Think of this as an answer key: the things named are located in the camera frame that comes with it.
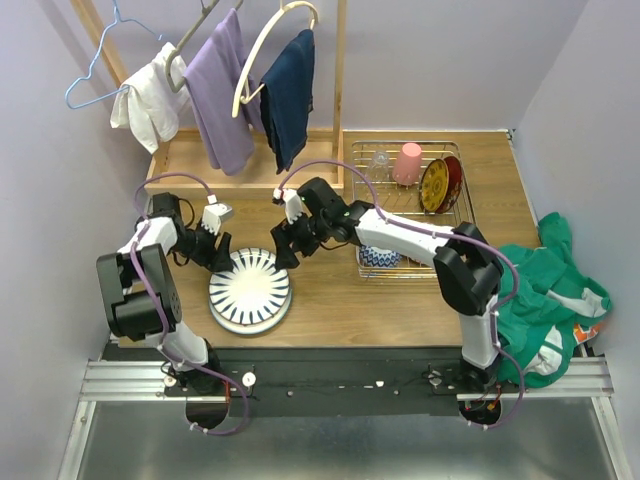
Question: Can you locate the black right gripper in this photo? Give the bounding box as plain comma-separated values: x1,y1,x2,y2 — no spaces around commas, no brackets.
270,207,330,271

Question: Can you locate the white blue striped plate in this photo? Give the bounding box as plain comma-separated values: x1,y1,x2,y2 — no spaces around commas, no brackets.
208,248,292,326

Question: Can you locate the blue white patterned bowl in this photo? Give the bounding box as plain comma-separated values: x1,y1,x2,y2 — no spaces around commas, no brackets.
358,246,402,268

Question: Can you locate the clear drinking glass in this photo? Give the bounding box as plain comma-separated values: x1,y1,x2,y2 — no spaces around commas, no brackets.
366,150,390,183

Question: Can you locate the pink cup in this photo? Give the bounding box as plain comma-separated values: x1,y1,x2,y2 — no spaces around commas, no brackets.
392,142,422,186

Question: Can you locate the yellow patterned plate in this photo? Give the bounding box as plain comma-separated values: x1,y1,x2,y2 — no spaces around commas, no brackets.
419,159,449,213

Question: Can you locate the red floral plate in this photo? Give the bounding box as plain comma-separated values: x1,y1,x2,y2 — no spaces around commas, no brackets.
437,156,463,214

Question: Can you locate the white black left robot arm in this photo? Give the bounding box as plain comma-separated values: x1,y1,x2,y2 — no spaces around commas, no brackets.
96,193,233,396

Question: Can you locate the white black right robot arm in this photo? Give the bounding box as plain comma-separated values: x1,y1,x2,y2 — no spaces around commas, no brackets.
271,177,504,392

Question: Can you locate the wooden clothes rack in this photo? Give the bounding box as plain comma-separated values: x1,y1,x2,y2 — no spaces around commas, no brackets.
71,1,347,199

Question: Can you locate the navy blue cloth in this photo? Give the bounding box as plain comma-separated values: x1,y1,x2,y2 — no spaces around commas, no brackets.
260,29,315,174

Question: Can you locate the white cloth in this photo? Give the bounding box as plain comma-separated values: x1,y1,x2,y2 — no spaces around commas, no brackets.
110,42,190,154

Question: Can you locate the cream wooden hanger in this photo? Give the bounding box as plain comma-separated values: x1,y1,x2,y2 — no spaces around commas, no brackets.
230,0,320,119

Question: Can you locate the purple cloth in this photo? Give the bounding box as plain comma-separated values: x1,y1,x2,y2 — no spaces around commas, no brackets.
184,9,264,176

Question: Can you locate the green cloth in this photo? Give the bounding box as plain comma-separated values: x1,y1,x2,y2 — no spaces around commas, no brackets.
497,212,613,388

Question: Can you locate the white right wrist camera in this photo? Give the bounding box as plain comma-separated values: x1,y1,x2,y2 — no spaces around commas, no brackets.
272,188,306,225

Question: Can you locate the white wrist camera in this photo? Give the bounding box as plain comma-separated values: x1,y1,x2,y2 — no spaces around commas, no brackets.
272,188,306,225
201,194,233,235

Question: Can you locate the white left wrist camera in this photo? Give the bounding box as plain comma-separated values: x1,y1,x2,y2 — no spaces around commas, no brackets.
201,194,233,235

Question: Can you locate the metal wire dish rack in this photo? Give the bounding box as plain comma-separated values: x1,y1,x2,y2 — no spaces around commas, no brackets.
351,140,476,280

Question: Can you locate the aluminium rail frame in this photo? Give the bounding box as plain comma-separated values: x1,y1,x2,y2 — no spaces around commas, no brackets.
57,128,631,480

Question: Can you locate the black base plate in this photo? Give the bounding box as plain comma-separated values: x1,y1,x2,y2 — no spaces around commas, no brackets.
168,347,498,418

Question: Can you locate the blue wire hanger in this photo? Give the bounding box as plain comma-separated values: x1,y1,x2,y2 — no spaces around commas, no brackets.
65,0,165,110

